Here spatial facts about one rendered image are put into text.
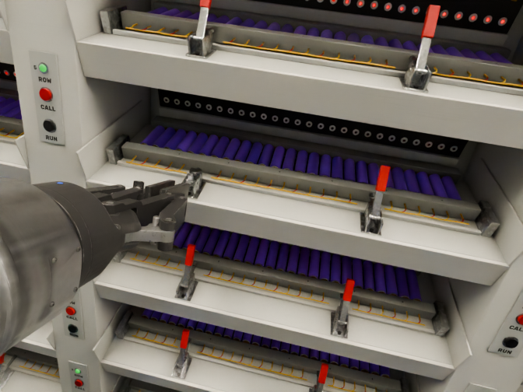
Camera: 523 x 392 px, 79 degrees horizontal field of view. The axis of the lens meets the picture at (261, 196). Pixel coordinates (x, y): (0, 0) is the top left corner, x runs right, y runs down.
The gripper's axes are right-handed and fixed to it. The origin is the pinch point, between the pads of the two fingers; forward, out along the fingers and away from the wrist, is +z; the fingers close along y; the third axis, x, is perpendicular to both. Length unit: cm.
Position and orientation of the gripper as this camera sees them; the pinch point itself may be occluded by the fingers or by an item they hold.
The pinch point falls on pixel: (166, 196)
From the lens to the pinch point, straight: 40.5
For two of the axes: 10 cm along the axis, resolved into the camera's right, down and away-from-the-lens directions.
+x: 1.7, -9.7, -1.8
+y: 9.8, 1.9, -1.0
